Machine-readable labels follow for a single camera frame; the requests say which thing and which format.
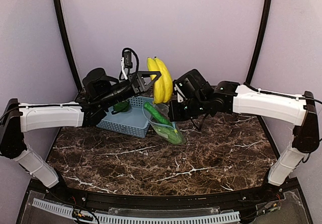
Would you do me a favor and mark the yellow toy banana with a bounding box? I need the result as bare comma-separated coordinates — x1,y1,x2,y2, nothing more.
147,57,173,104

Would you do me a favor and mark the clear zip top bag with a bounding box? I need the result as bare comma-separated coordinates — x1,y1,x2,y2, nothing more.
142,101,186,143

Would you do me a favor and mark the green toy bell pepper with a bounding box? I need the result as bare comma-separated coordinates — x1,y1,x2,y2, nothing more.
111,100,131,114

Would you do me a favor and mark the long green toy cucumber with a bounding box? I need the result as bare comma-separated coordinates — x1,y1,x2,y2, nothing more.
143,102,172,126

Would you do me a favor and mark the short green toy gourd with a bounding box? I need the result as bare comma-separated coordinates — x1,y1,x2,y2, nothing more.
153,125,185,145

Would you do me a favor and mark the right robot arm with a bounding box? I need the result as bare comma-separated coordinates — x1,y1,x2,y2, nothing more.
168,69,320,186

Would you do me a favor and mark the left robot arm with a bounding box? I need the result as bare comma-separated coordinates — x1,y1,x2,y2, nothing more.
1,67,162,189

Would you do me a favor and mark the light blue plastic basket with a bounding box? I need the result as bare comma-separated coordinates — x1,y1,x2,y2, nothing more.
96,96,153,138

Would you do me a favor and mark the left black corner post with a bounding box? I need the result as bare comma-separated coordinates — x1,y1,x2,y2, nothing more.
53,0,82,92

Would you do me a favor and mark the black corner post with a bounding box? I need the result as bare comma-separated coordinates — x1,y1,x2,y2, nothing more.
245,0,274,84
53,0,82,92

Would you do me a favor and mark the black front frame rail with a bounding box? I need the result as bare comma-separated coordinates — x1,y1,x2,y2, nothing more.
45,177,291,216

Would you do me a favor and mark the white slotted cable duct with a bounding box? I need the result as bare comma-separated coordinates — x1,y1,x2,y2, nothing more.
32,198,240,224

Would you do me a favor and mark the right black corner post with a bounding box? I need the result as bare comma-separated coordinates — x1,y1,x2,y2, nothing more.
245,0,274,84

